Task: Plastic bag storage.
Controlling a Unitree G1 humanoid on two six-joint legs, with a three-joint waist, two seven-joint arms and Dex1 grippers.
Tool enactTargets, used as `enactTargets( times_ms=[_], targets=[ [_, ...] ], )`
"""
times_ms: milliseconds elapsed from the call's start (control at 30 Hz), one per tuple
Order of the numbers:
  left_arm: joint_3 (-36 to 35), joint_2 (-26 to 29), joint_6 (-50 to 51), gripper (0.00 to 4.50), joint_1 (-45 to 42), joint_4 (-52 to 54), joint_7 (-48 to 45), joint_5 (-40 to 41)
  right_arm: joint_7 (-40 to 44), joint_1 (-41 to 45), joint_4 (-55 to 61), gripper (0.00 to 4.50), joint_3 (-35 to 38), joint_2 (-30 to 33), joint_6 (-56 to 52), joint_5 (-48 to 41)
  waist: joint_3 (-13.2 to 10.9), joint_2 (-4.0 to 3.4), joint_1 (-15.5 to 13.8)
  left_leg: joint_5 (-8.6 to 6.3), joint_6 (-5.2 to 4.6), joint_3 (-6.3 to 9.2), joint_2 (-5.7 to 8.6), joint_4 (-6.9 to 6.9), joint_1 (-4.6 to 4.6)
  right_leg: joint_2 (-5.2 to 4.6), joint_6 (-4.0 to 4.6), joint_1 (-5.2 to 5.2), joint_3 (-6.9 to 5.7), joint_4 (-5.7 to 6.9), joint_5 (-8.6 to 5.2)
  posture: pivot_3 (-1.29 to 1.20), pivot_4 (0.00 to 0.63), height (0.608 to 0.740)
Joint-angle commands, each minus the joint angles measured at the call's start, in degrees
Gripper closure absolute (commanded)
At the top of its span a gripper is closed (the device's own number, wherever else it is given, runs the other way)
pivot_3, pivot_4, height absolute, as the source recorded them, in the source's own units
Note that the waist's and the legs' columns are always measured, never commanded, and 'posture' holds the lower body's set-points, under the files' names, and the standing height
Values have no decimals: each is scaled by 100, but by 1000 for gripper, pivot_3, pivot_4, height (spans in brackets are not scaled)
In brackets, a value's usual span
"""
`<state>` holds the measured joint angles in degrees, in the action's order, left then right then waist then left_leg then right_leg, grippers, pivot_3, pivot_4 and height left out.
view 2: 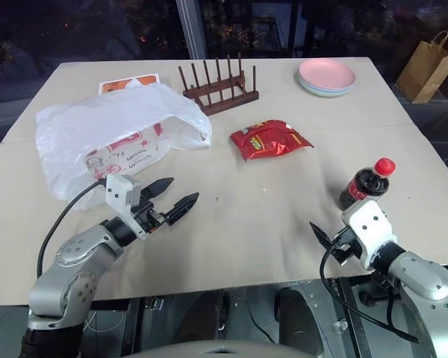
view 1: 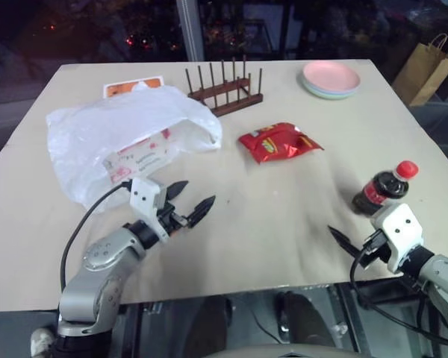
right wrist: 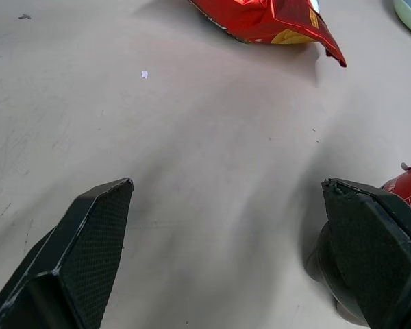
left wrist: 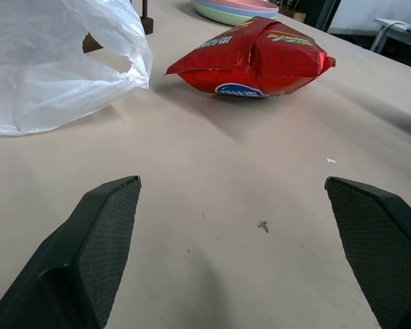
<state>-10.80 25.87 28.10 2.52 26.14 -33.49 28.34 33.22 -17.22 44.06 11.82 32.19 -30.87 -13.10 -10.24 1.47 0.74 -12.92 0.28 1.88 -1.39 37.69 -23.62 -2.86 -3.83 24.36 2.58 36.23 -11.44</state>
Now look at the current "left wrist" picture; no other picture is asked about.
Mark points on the clear plastic bag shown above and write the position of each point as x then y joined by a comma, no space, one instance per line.
51,61

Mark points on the pink plate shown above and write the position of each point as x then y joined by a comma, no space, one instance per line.
246,3

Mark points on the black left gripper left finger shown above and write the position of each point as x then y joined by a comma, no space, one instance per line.
89,253

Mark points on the stack of pastel plates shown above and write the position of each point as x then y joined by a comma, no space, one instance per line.
219,16

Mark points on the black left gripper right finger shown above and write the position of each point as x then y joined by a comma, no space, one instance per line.
380,246

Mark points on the cardboard box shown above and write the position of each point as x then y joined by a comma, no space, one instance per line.
299,16

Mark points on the red snack bag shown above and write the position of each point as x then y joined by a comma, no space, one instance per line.
257,60

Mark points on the dark brown wooden stand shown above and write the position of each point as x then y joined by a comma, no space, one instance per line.
146,20

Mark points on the grey desk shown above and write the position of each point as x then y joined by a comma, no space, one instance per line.
400,32

